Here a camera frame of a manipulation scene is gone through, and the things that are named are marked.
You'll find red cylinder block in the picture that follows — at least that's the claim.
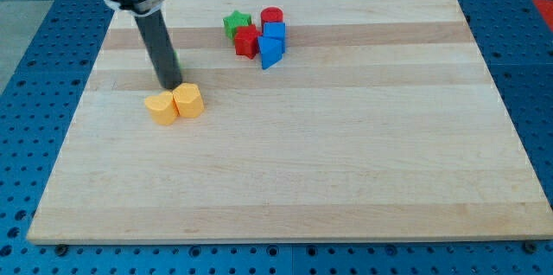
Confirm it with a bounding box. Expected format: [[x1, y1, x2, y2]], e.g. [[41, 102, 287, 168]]
[[260, 6, 283, 28]]

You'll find red star block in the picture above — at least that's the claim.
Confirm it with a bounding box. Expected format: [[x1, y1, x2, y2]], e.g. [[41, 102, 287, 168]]
[[234, 24, 262, 60]]

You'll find wooden board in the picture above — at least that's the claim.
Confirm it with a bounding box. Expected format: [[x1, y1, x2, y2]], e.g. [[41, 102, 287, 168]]
[[27, 0, 552, 245]]

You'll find blue triangle block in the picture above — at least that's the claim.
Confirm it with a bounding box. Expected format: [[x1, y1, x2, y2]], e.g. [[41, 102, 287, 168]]
[[257, 36, 283, 70]]

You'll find green circle block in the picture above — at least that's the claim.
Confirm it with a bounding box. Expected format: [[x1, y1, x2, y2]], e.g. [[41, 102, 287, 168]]
[[174, 51, 181, 69]]

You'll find yellow hexagon block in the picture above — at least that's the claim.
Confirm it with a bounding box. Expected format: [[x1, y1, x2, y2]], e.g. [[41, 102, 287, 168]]
[[172, 83, 205, 118]]

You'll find green star block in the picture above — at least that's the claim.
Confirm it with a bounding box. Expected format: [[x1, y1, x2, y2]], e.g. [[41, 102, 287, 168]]
[[223, 10, 251, 42]]

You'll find yellow heart block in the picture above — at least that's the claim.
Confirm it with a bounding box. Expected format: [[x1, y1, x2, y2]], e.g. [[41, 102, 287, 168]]
[[144, 91, 179, 125]]

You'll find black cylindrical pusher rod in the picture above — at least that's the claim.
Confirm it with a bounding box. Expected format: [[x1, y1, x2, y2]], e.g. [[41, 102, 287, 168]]
[[135, 10, 182, 90]]

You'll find blue cube block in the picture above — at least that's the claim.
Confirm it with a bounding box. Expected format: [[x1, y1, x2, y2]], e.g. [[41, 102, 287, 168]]
[[263, 22, 286, 54]]

